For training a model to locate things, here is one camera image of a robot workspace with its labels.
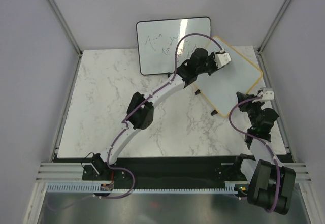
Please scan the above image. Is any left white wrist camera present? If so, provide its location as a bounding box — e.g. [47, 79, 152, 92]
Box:
[215, 52, 232, 69]

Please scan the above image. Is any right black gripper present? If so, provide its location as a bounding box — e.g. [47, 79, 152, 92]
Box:
[237, 93, 265, 129]

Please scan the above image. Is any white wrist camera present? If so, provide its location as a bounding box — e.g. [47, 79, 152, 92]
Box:
[215, 52, 232, 69]
[258, 87, 275, 102]

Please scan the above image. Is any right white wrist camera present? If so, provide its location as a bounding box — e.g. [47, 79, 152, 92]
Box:
[258, 87, 275, 102]

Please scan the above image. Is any white slotted cable duct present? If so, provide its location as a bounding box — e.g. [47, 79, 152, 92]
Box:
[46, 182, 237, 194]

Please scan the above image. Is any black-framed whiteboard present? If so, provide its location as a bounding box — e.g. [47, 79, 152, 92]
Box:
[136, 17, 211, 76]

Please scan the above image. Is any yellow-framed whiteboard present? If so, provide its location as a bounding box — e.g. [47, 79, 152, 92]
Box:
[194, 36, 263, 117]

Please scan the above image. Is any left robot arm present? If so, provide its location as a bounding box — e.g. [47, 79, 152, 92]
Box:
[91, 48, 225, 180]

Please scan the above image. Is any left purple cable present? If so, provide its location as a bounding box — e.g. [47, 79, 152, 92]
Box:
[47, 33, 225, 212]

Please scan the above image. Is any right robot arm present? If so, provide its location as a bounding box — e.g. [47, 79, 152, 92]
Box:
[232, 89, 296, 215]

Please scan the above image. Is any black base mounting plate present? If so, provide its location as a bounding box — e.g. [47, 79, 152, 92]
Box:
[63, 154, 254, 189]

